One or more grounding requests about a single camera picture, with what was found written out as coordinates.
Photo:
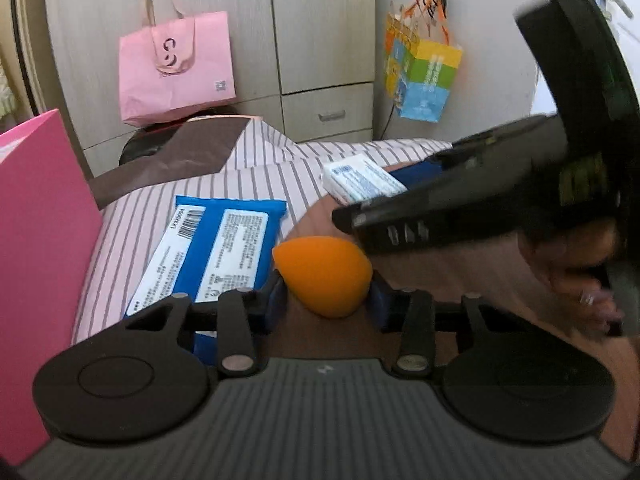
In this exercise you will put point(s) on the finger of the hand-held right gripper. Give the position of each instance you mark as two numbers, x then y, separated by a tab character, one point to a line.
425	225
490	140

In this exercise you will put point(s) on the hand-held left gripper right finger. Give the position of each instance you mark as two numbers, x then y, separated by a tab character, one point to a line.
379	305

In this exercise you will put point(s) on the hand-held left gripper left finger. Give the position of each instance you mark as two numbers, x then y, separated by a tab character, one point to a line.
276	302

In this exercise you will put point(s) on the orange makeup sponge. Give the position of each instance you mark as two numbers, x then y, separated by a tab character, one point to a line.
320	275

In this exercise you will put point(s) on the white tissue packet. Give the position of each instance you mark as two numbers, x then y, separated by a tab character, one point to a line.
360	177

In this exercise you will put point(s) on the person's right hand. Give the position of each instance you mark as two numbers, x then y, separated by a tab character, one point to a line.
575	280

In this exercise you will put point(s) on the blue wipes packet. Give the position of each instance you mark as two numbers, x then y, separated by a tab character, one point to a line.
225	240

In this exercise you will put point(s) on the colourful striped paper bag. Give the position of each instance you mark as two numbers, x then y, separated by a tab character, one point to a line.
425	85

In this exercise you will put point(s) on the white door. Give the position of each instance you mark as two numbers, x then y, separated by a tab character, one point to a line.
631	35

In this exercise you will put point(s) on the brown striped blanket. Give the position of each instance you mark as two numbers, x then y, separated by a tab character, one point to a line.
490	290

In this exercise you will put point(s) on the striped bed sheet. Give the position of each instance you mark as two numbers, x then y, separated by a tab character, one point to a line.
140	210

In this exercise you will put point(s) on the dark brown cloth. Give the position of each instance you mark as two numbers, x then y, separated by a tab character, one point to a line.
190	155

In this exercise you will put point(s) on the beige wardrobe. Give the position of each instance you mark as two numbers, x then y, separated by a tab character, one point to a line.
320	25

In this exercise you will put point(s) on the pink bag at left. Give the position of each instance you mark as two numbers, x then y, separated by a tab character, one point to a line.
45	260

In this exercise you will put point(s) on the pink paper bag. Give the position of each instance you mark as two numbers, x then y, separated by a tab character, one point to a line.
175	85

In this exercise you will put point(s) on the cream green knit cardigan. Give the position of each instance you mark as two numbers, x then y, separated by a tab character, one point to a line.
4	95

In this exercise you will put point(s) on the black metal clothes rack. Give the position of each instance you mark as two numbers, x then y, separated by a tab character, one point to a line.
17	25

